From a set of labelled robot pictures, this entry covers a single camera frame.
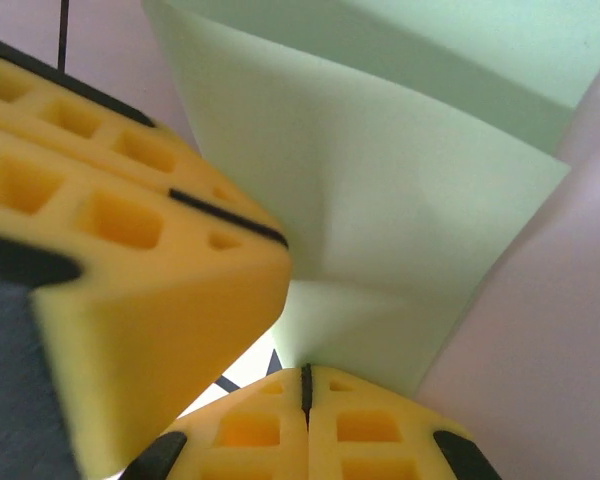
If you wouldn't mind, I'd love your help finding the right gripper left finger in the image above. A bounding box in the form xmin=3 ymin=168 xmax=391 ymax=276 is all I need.
xmin=128 ymin=366 xmax=310 ymax=480

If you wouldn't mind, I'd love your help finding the light green paper sheet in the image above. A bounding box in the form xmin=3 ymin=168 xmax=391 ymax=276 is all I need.
xmin=142 ymin=0 xmax=600 ymax=402

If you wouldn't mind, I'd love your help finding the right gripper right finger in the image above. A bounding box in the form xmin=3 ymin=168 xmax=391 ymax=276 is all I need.
xmin=307 ymin=364 xmax=502 ymax=480

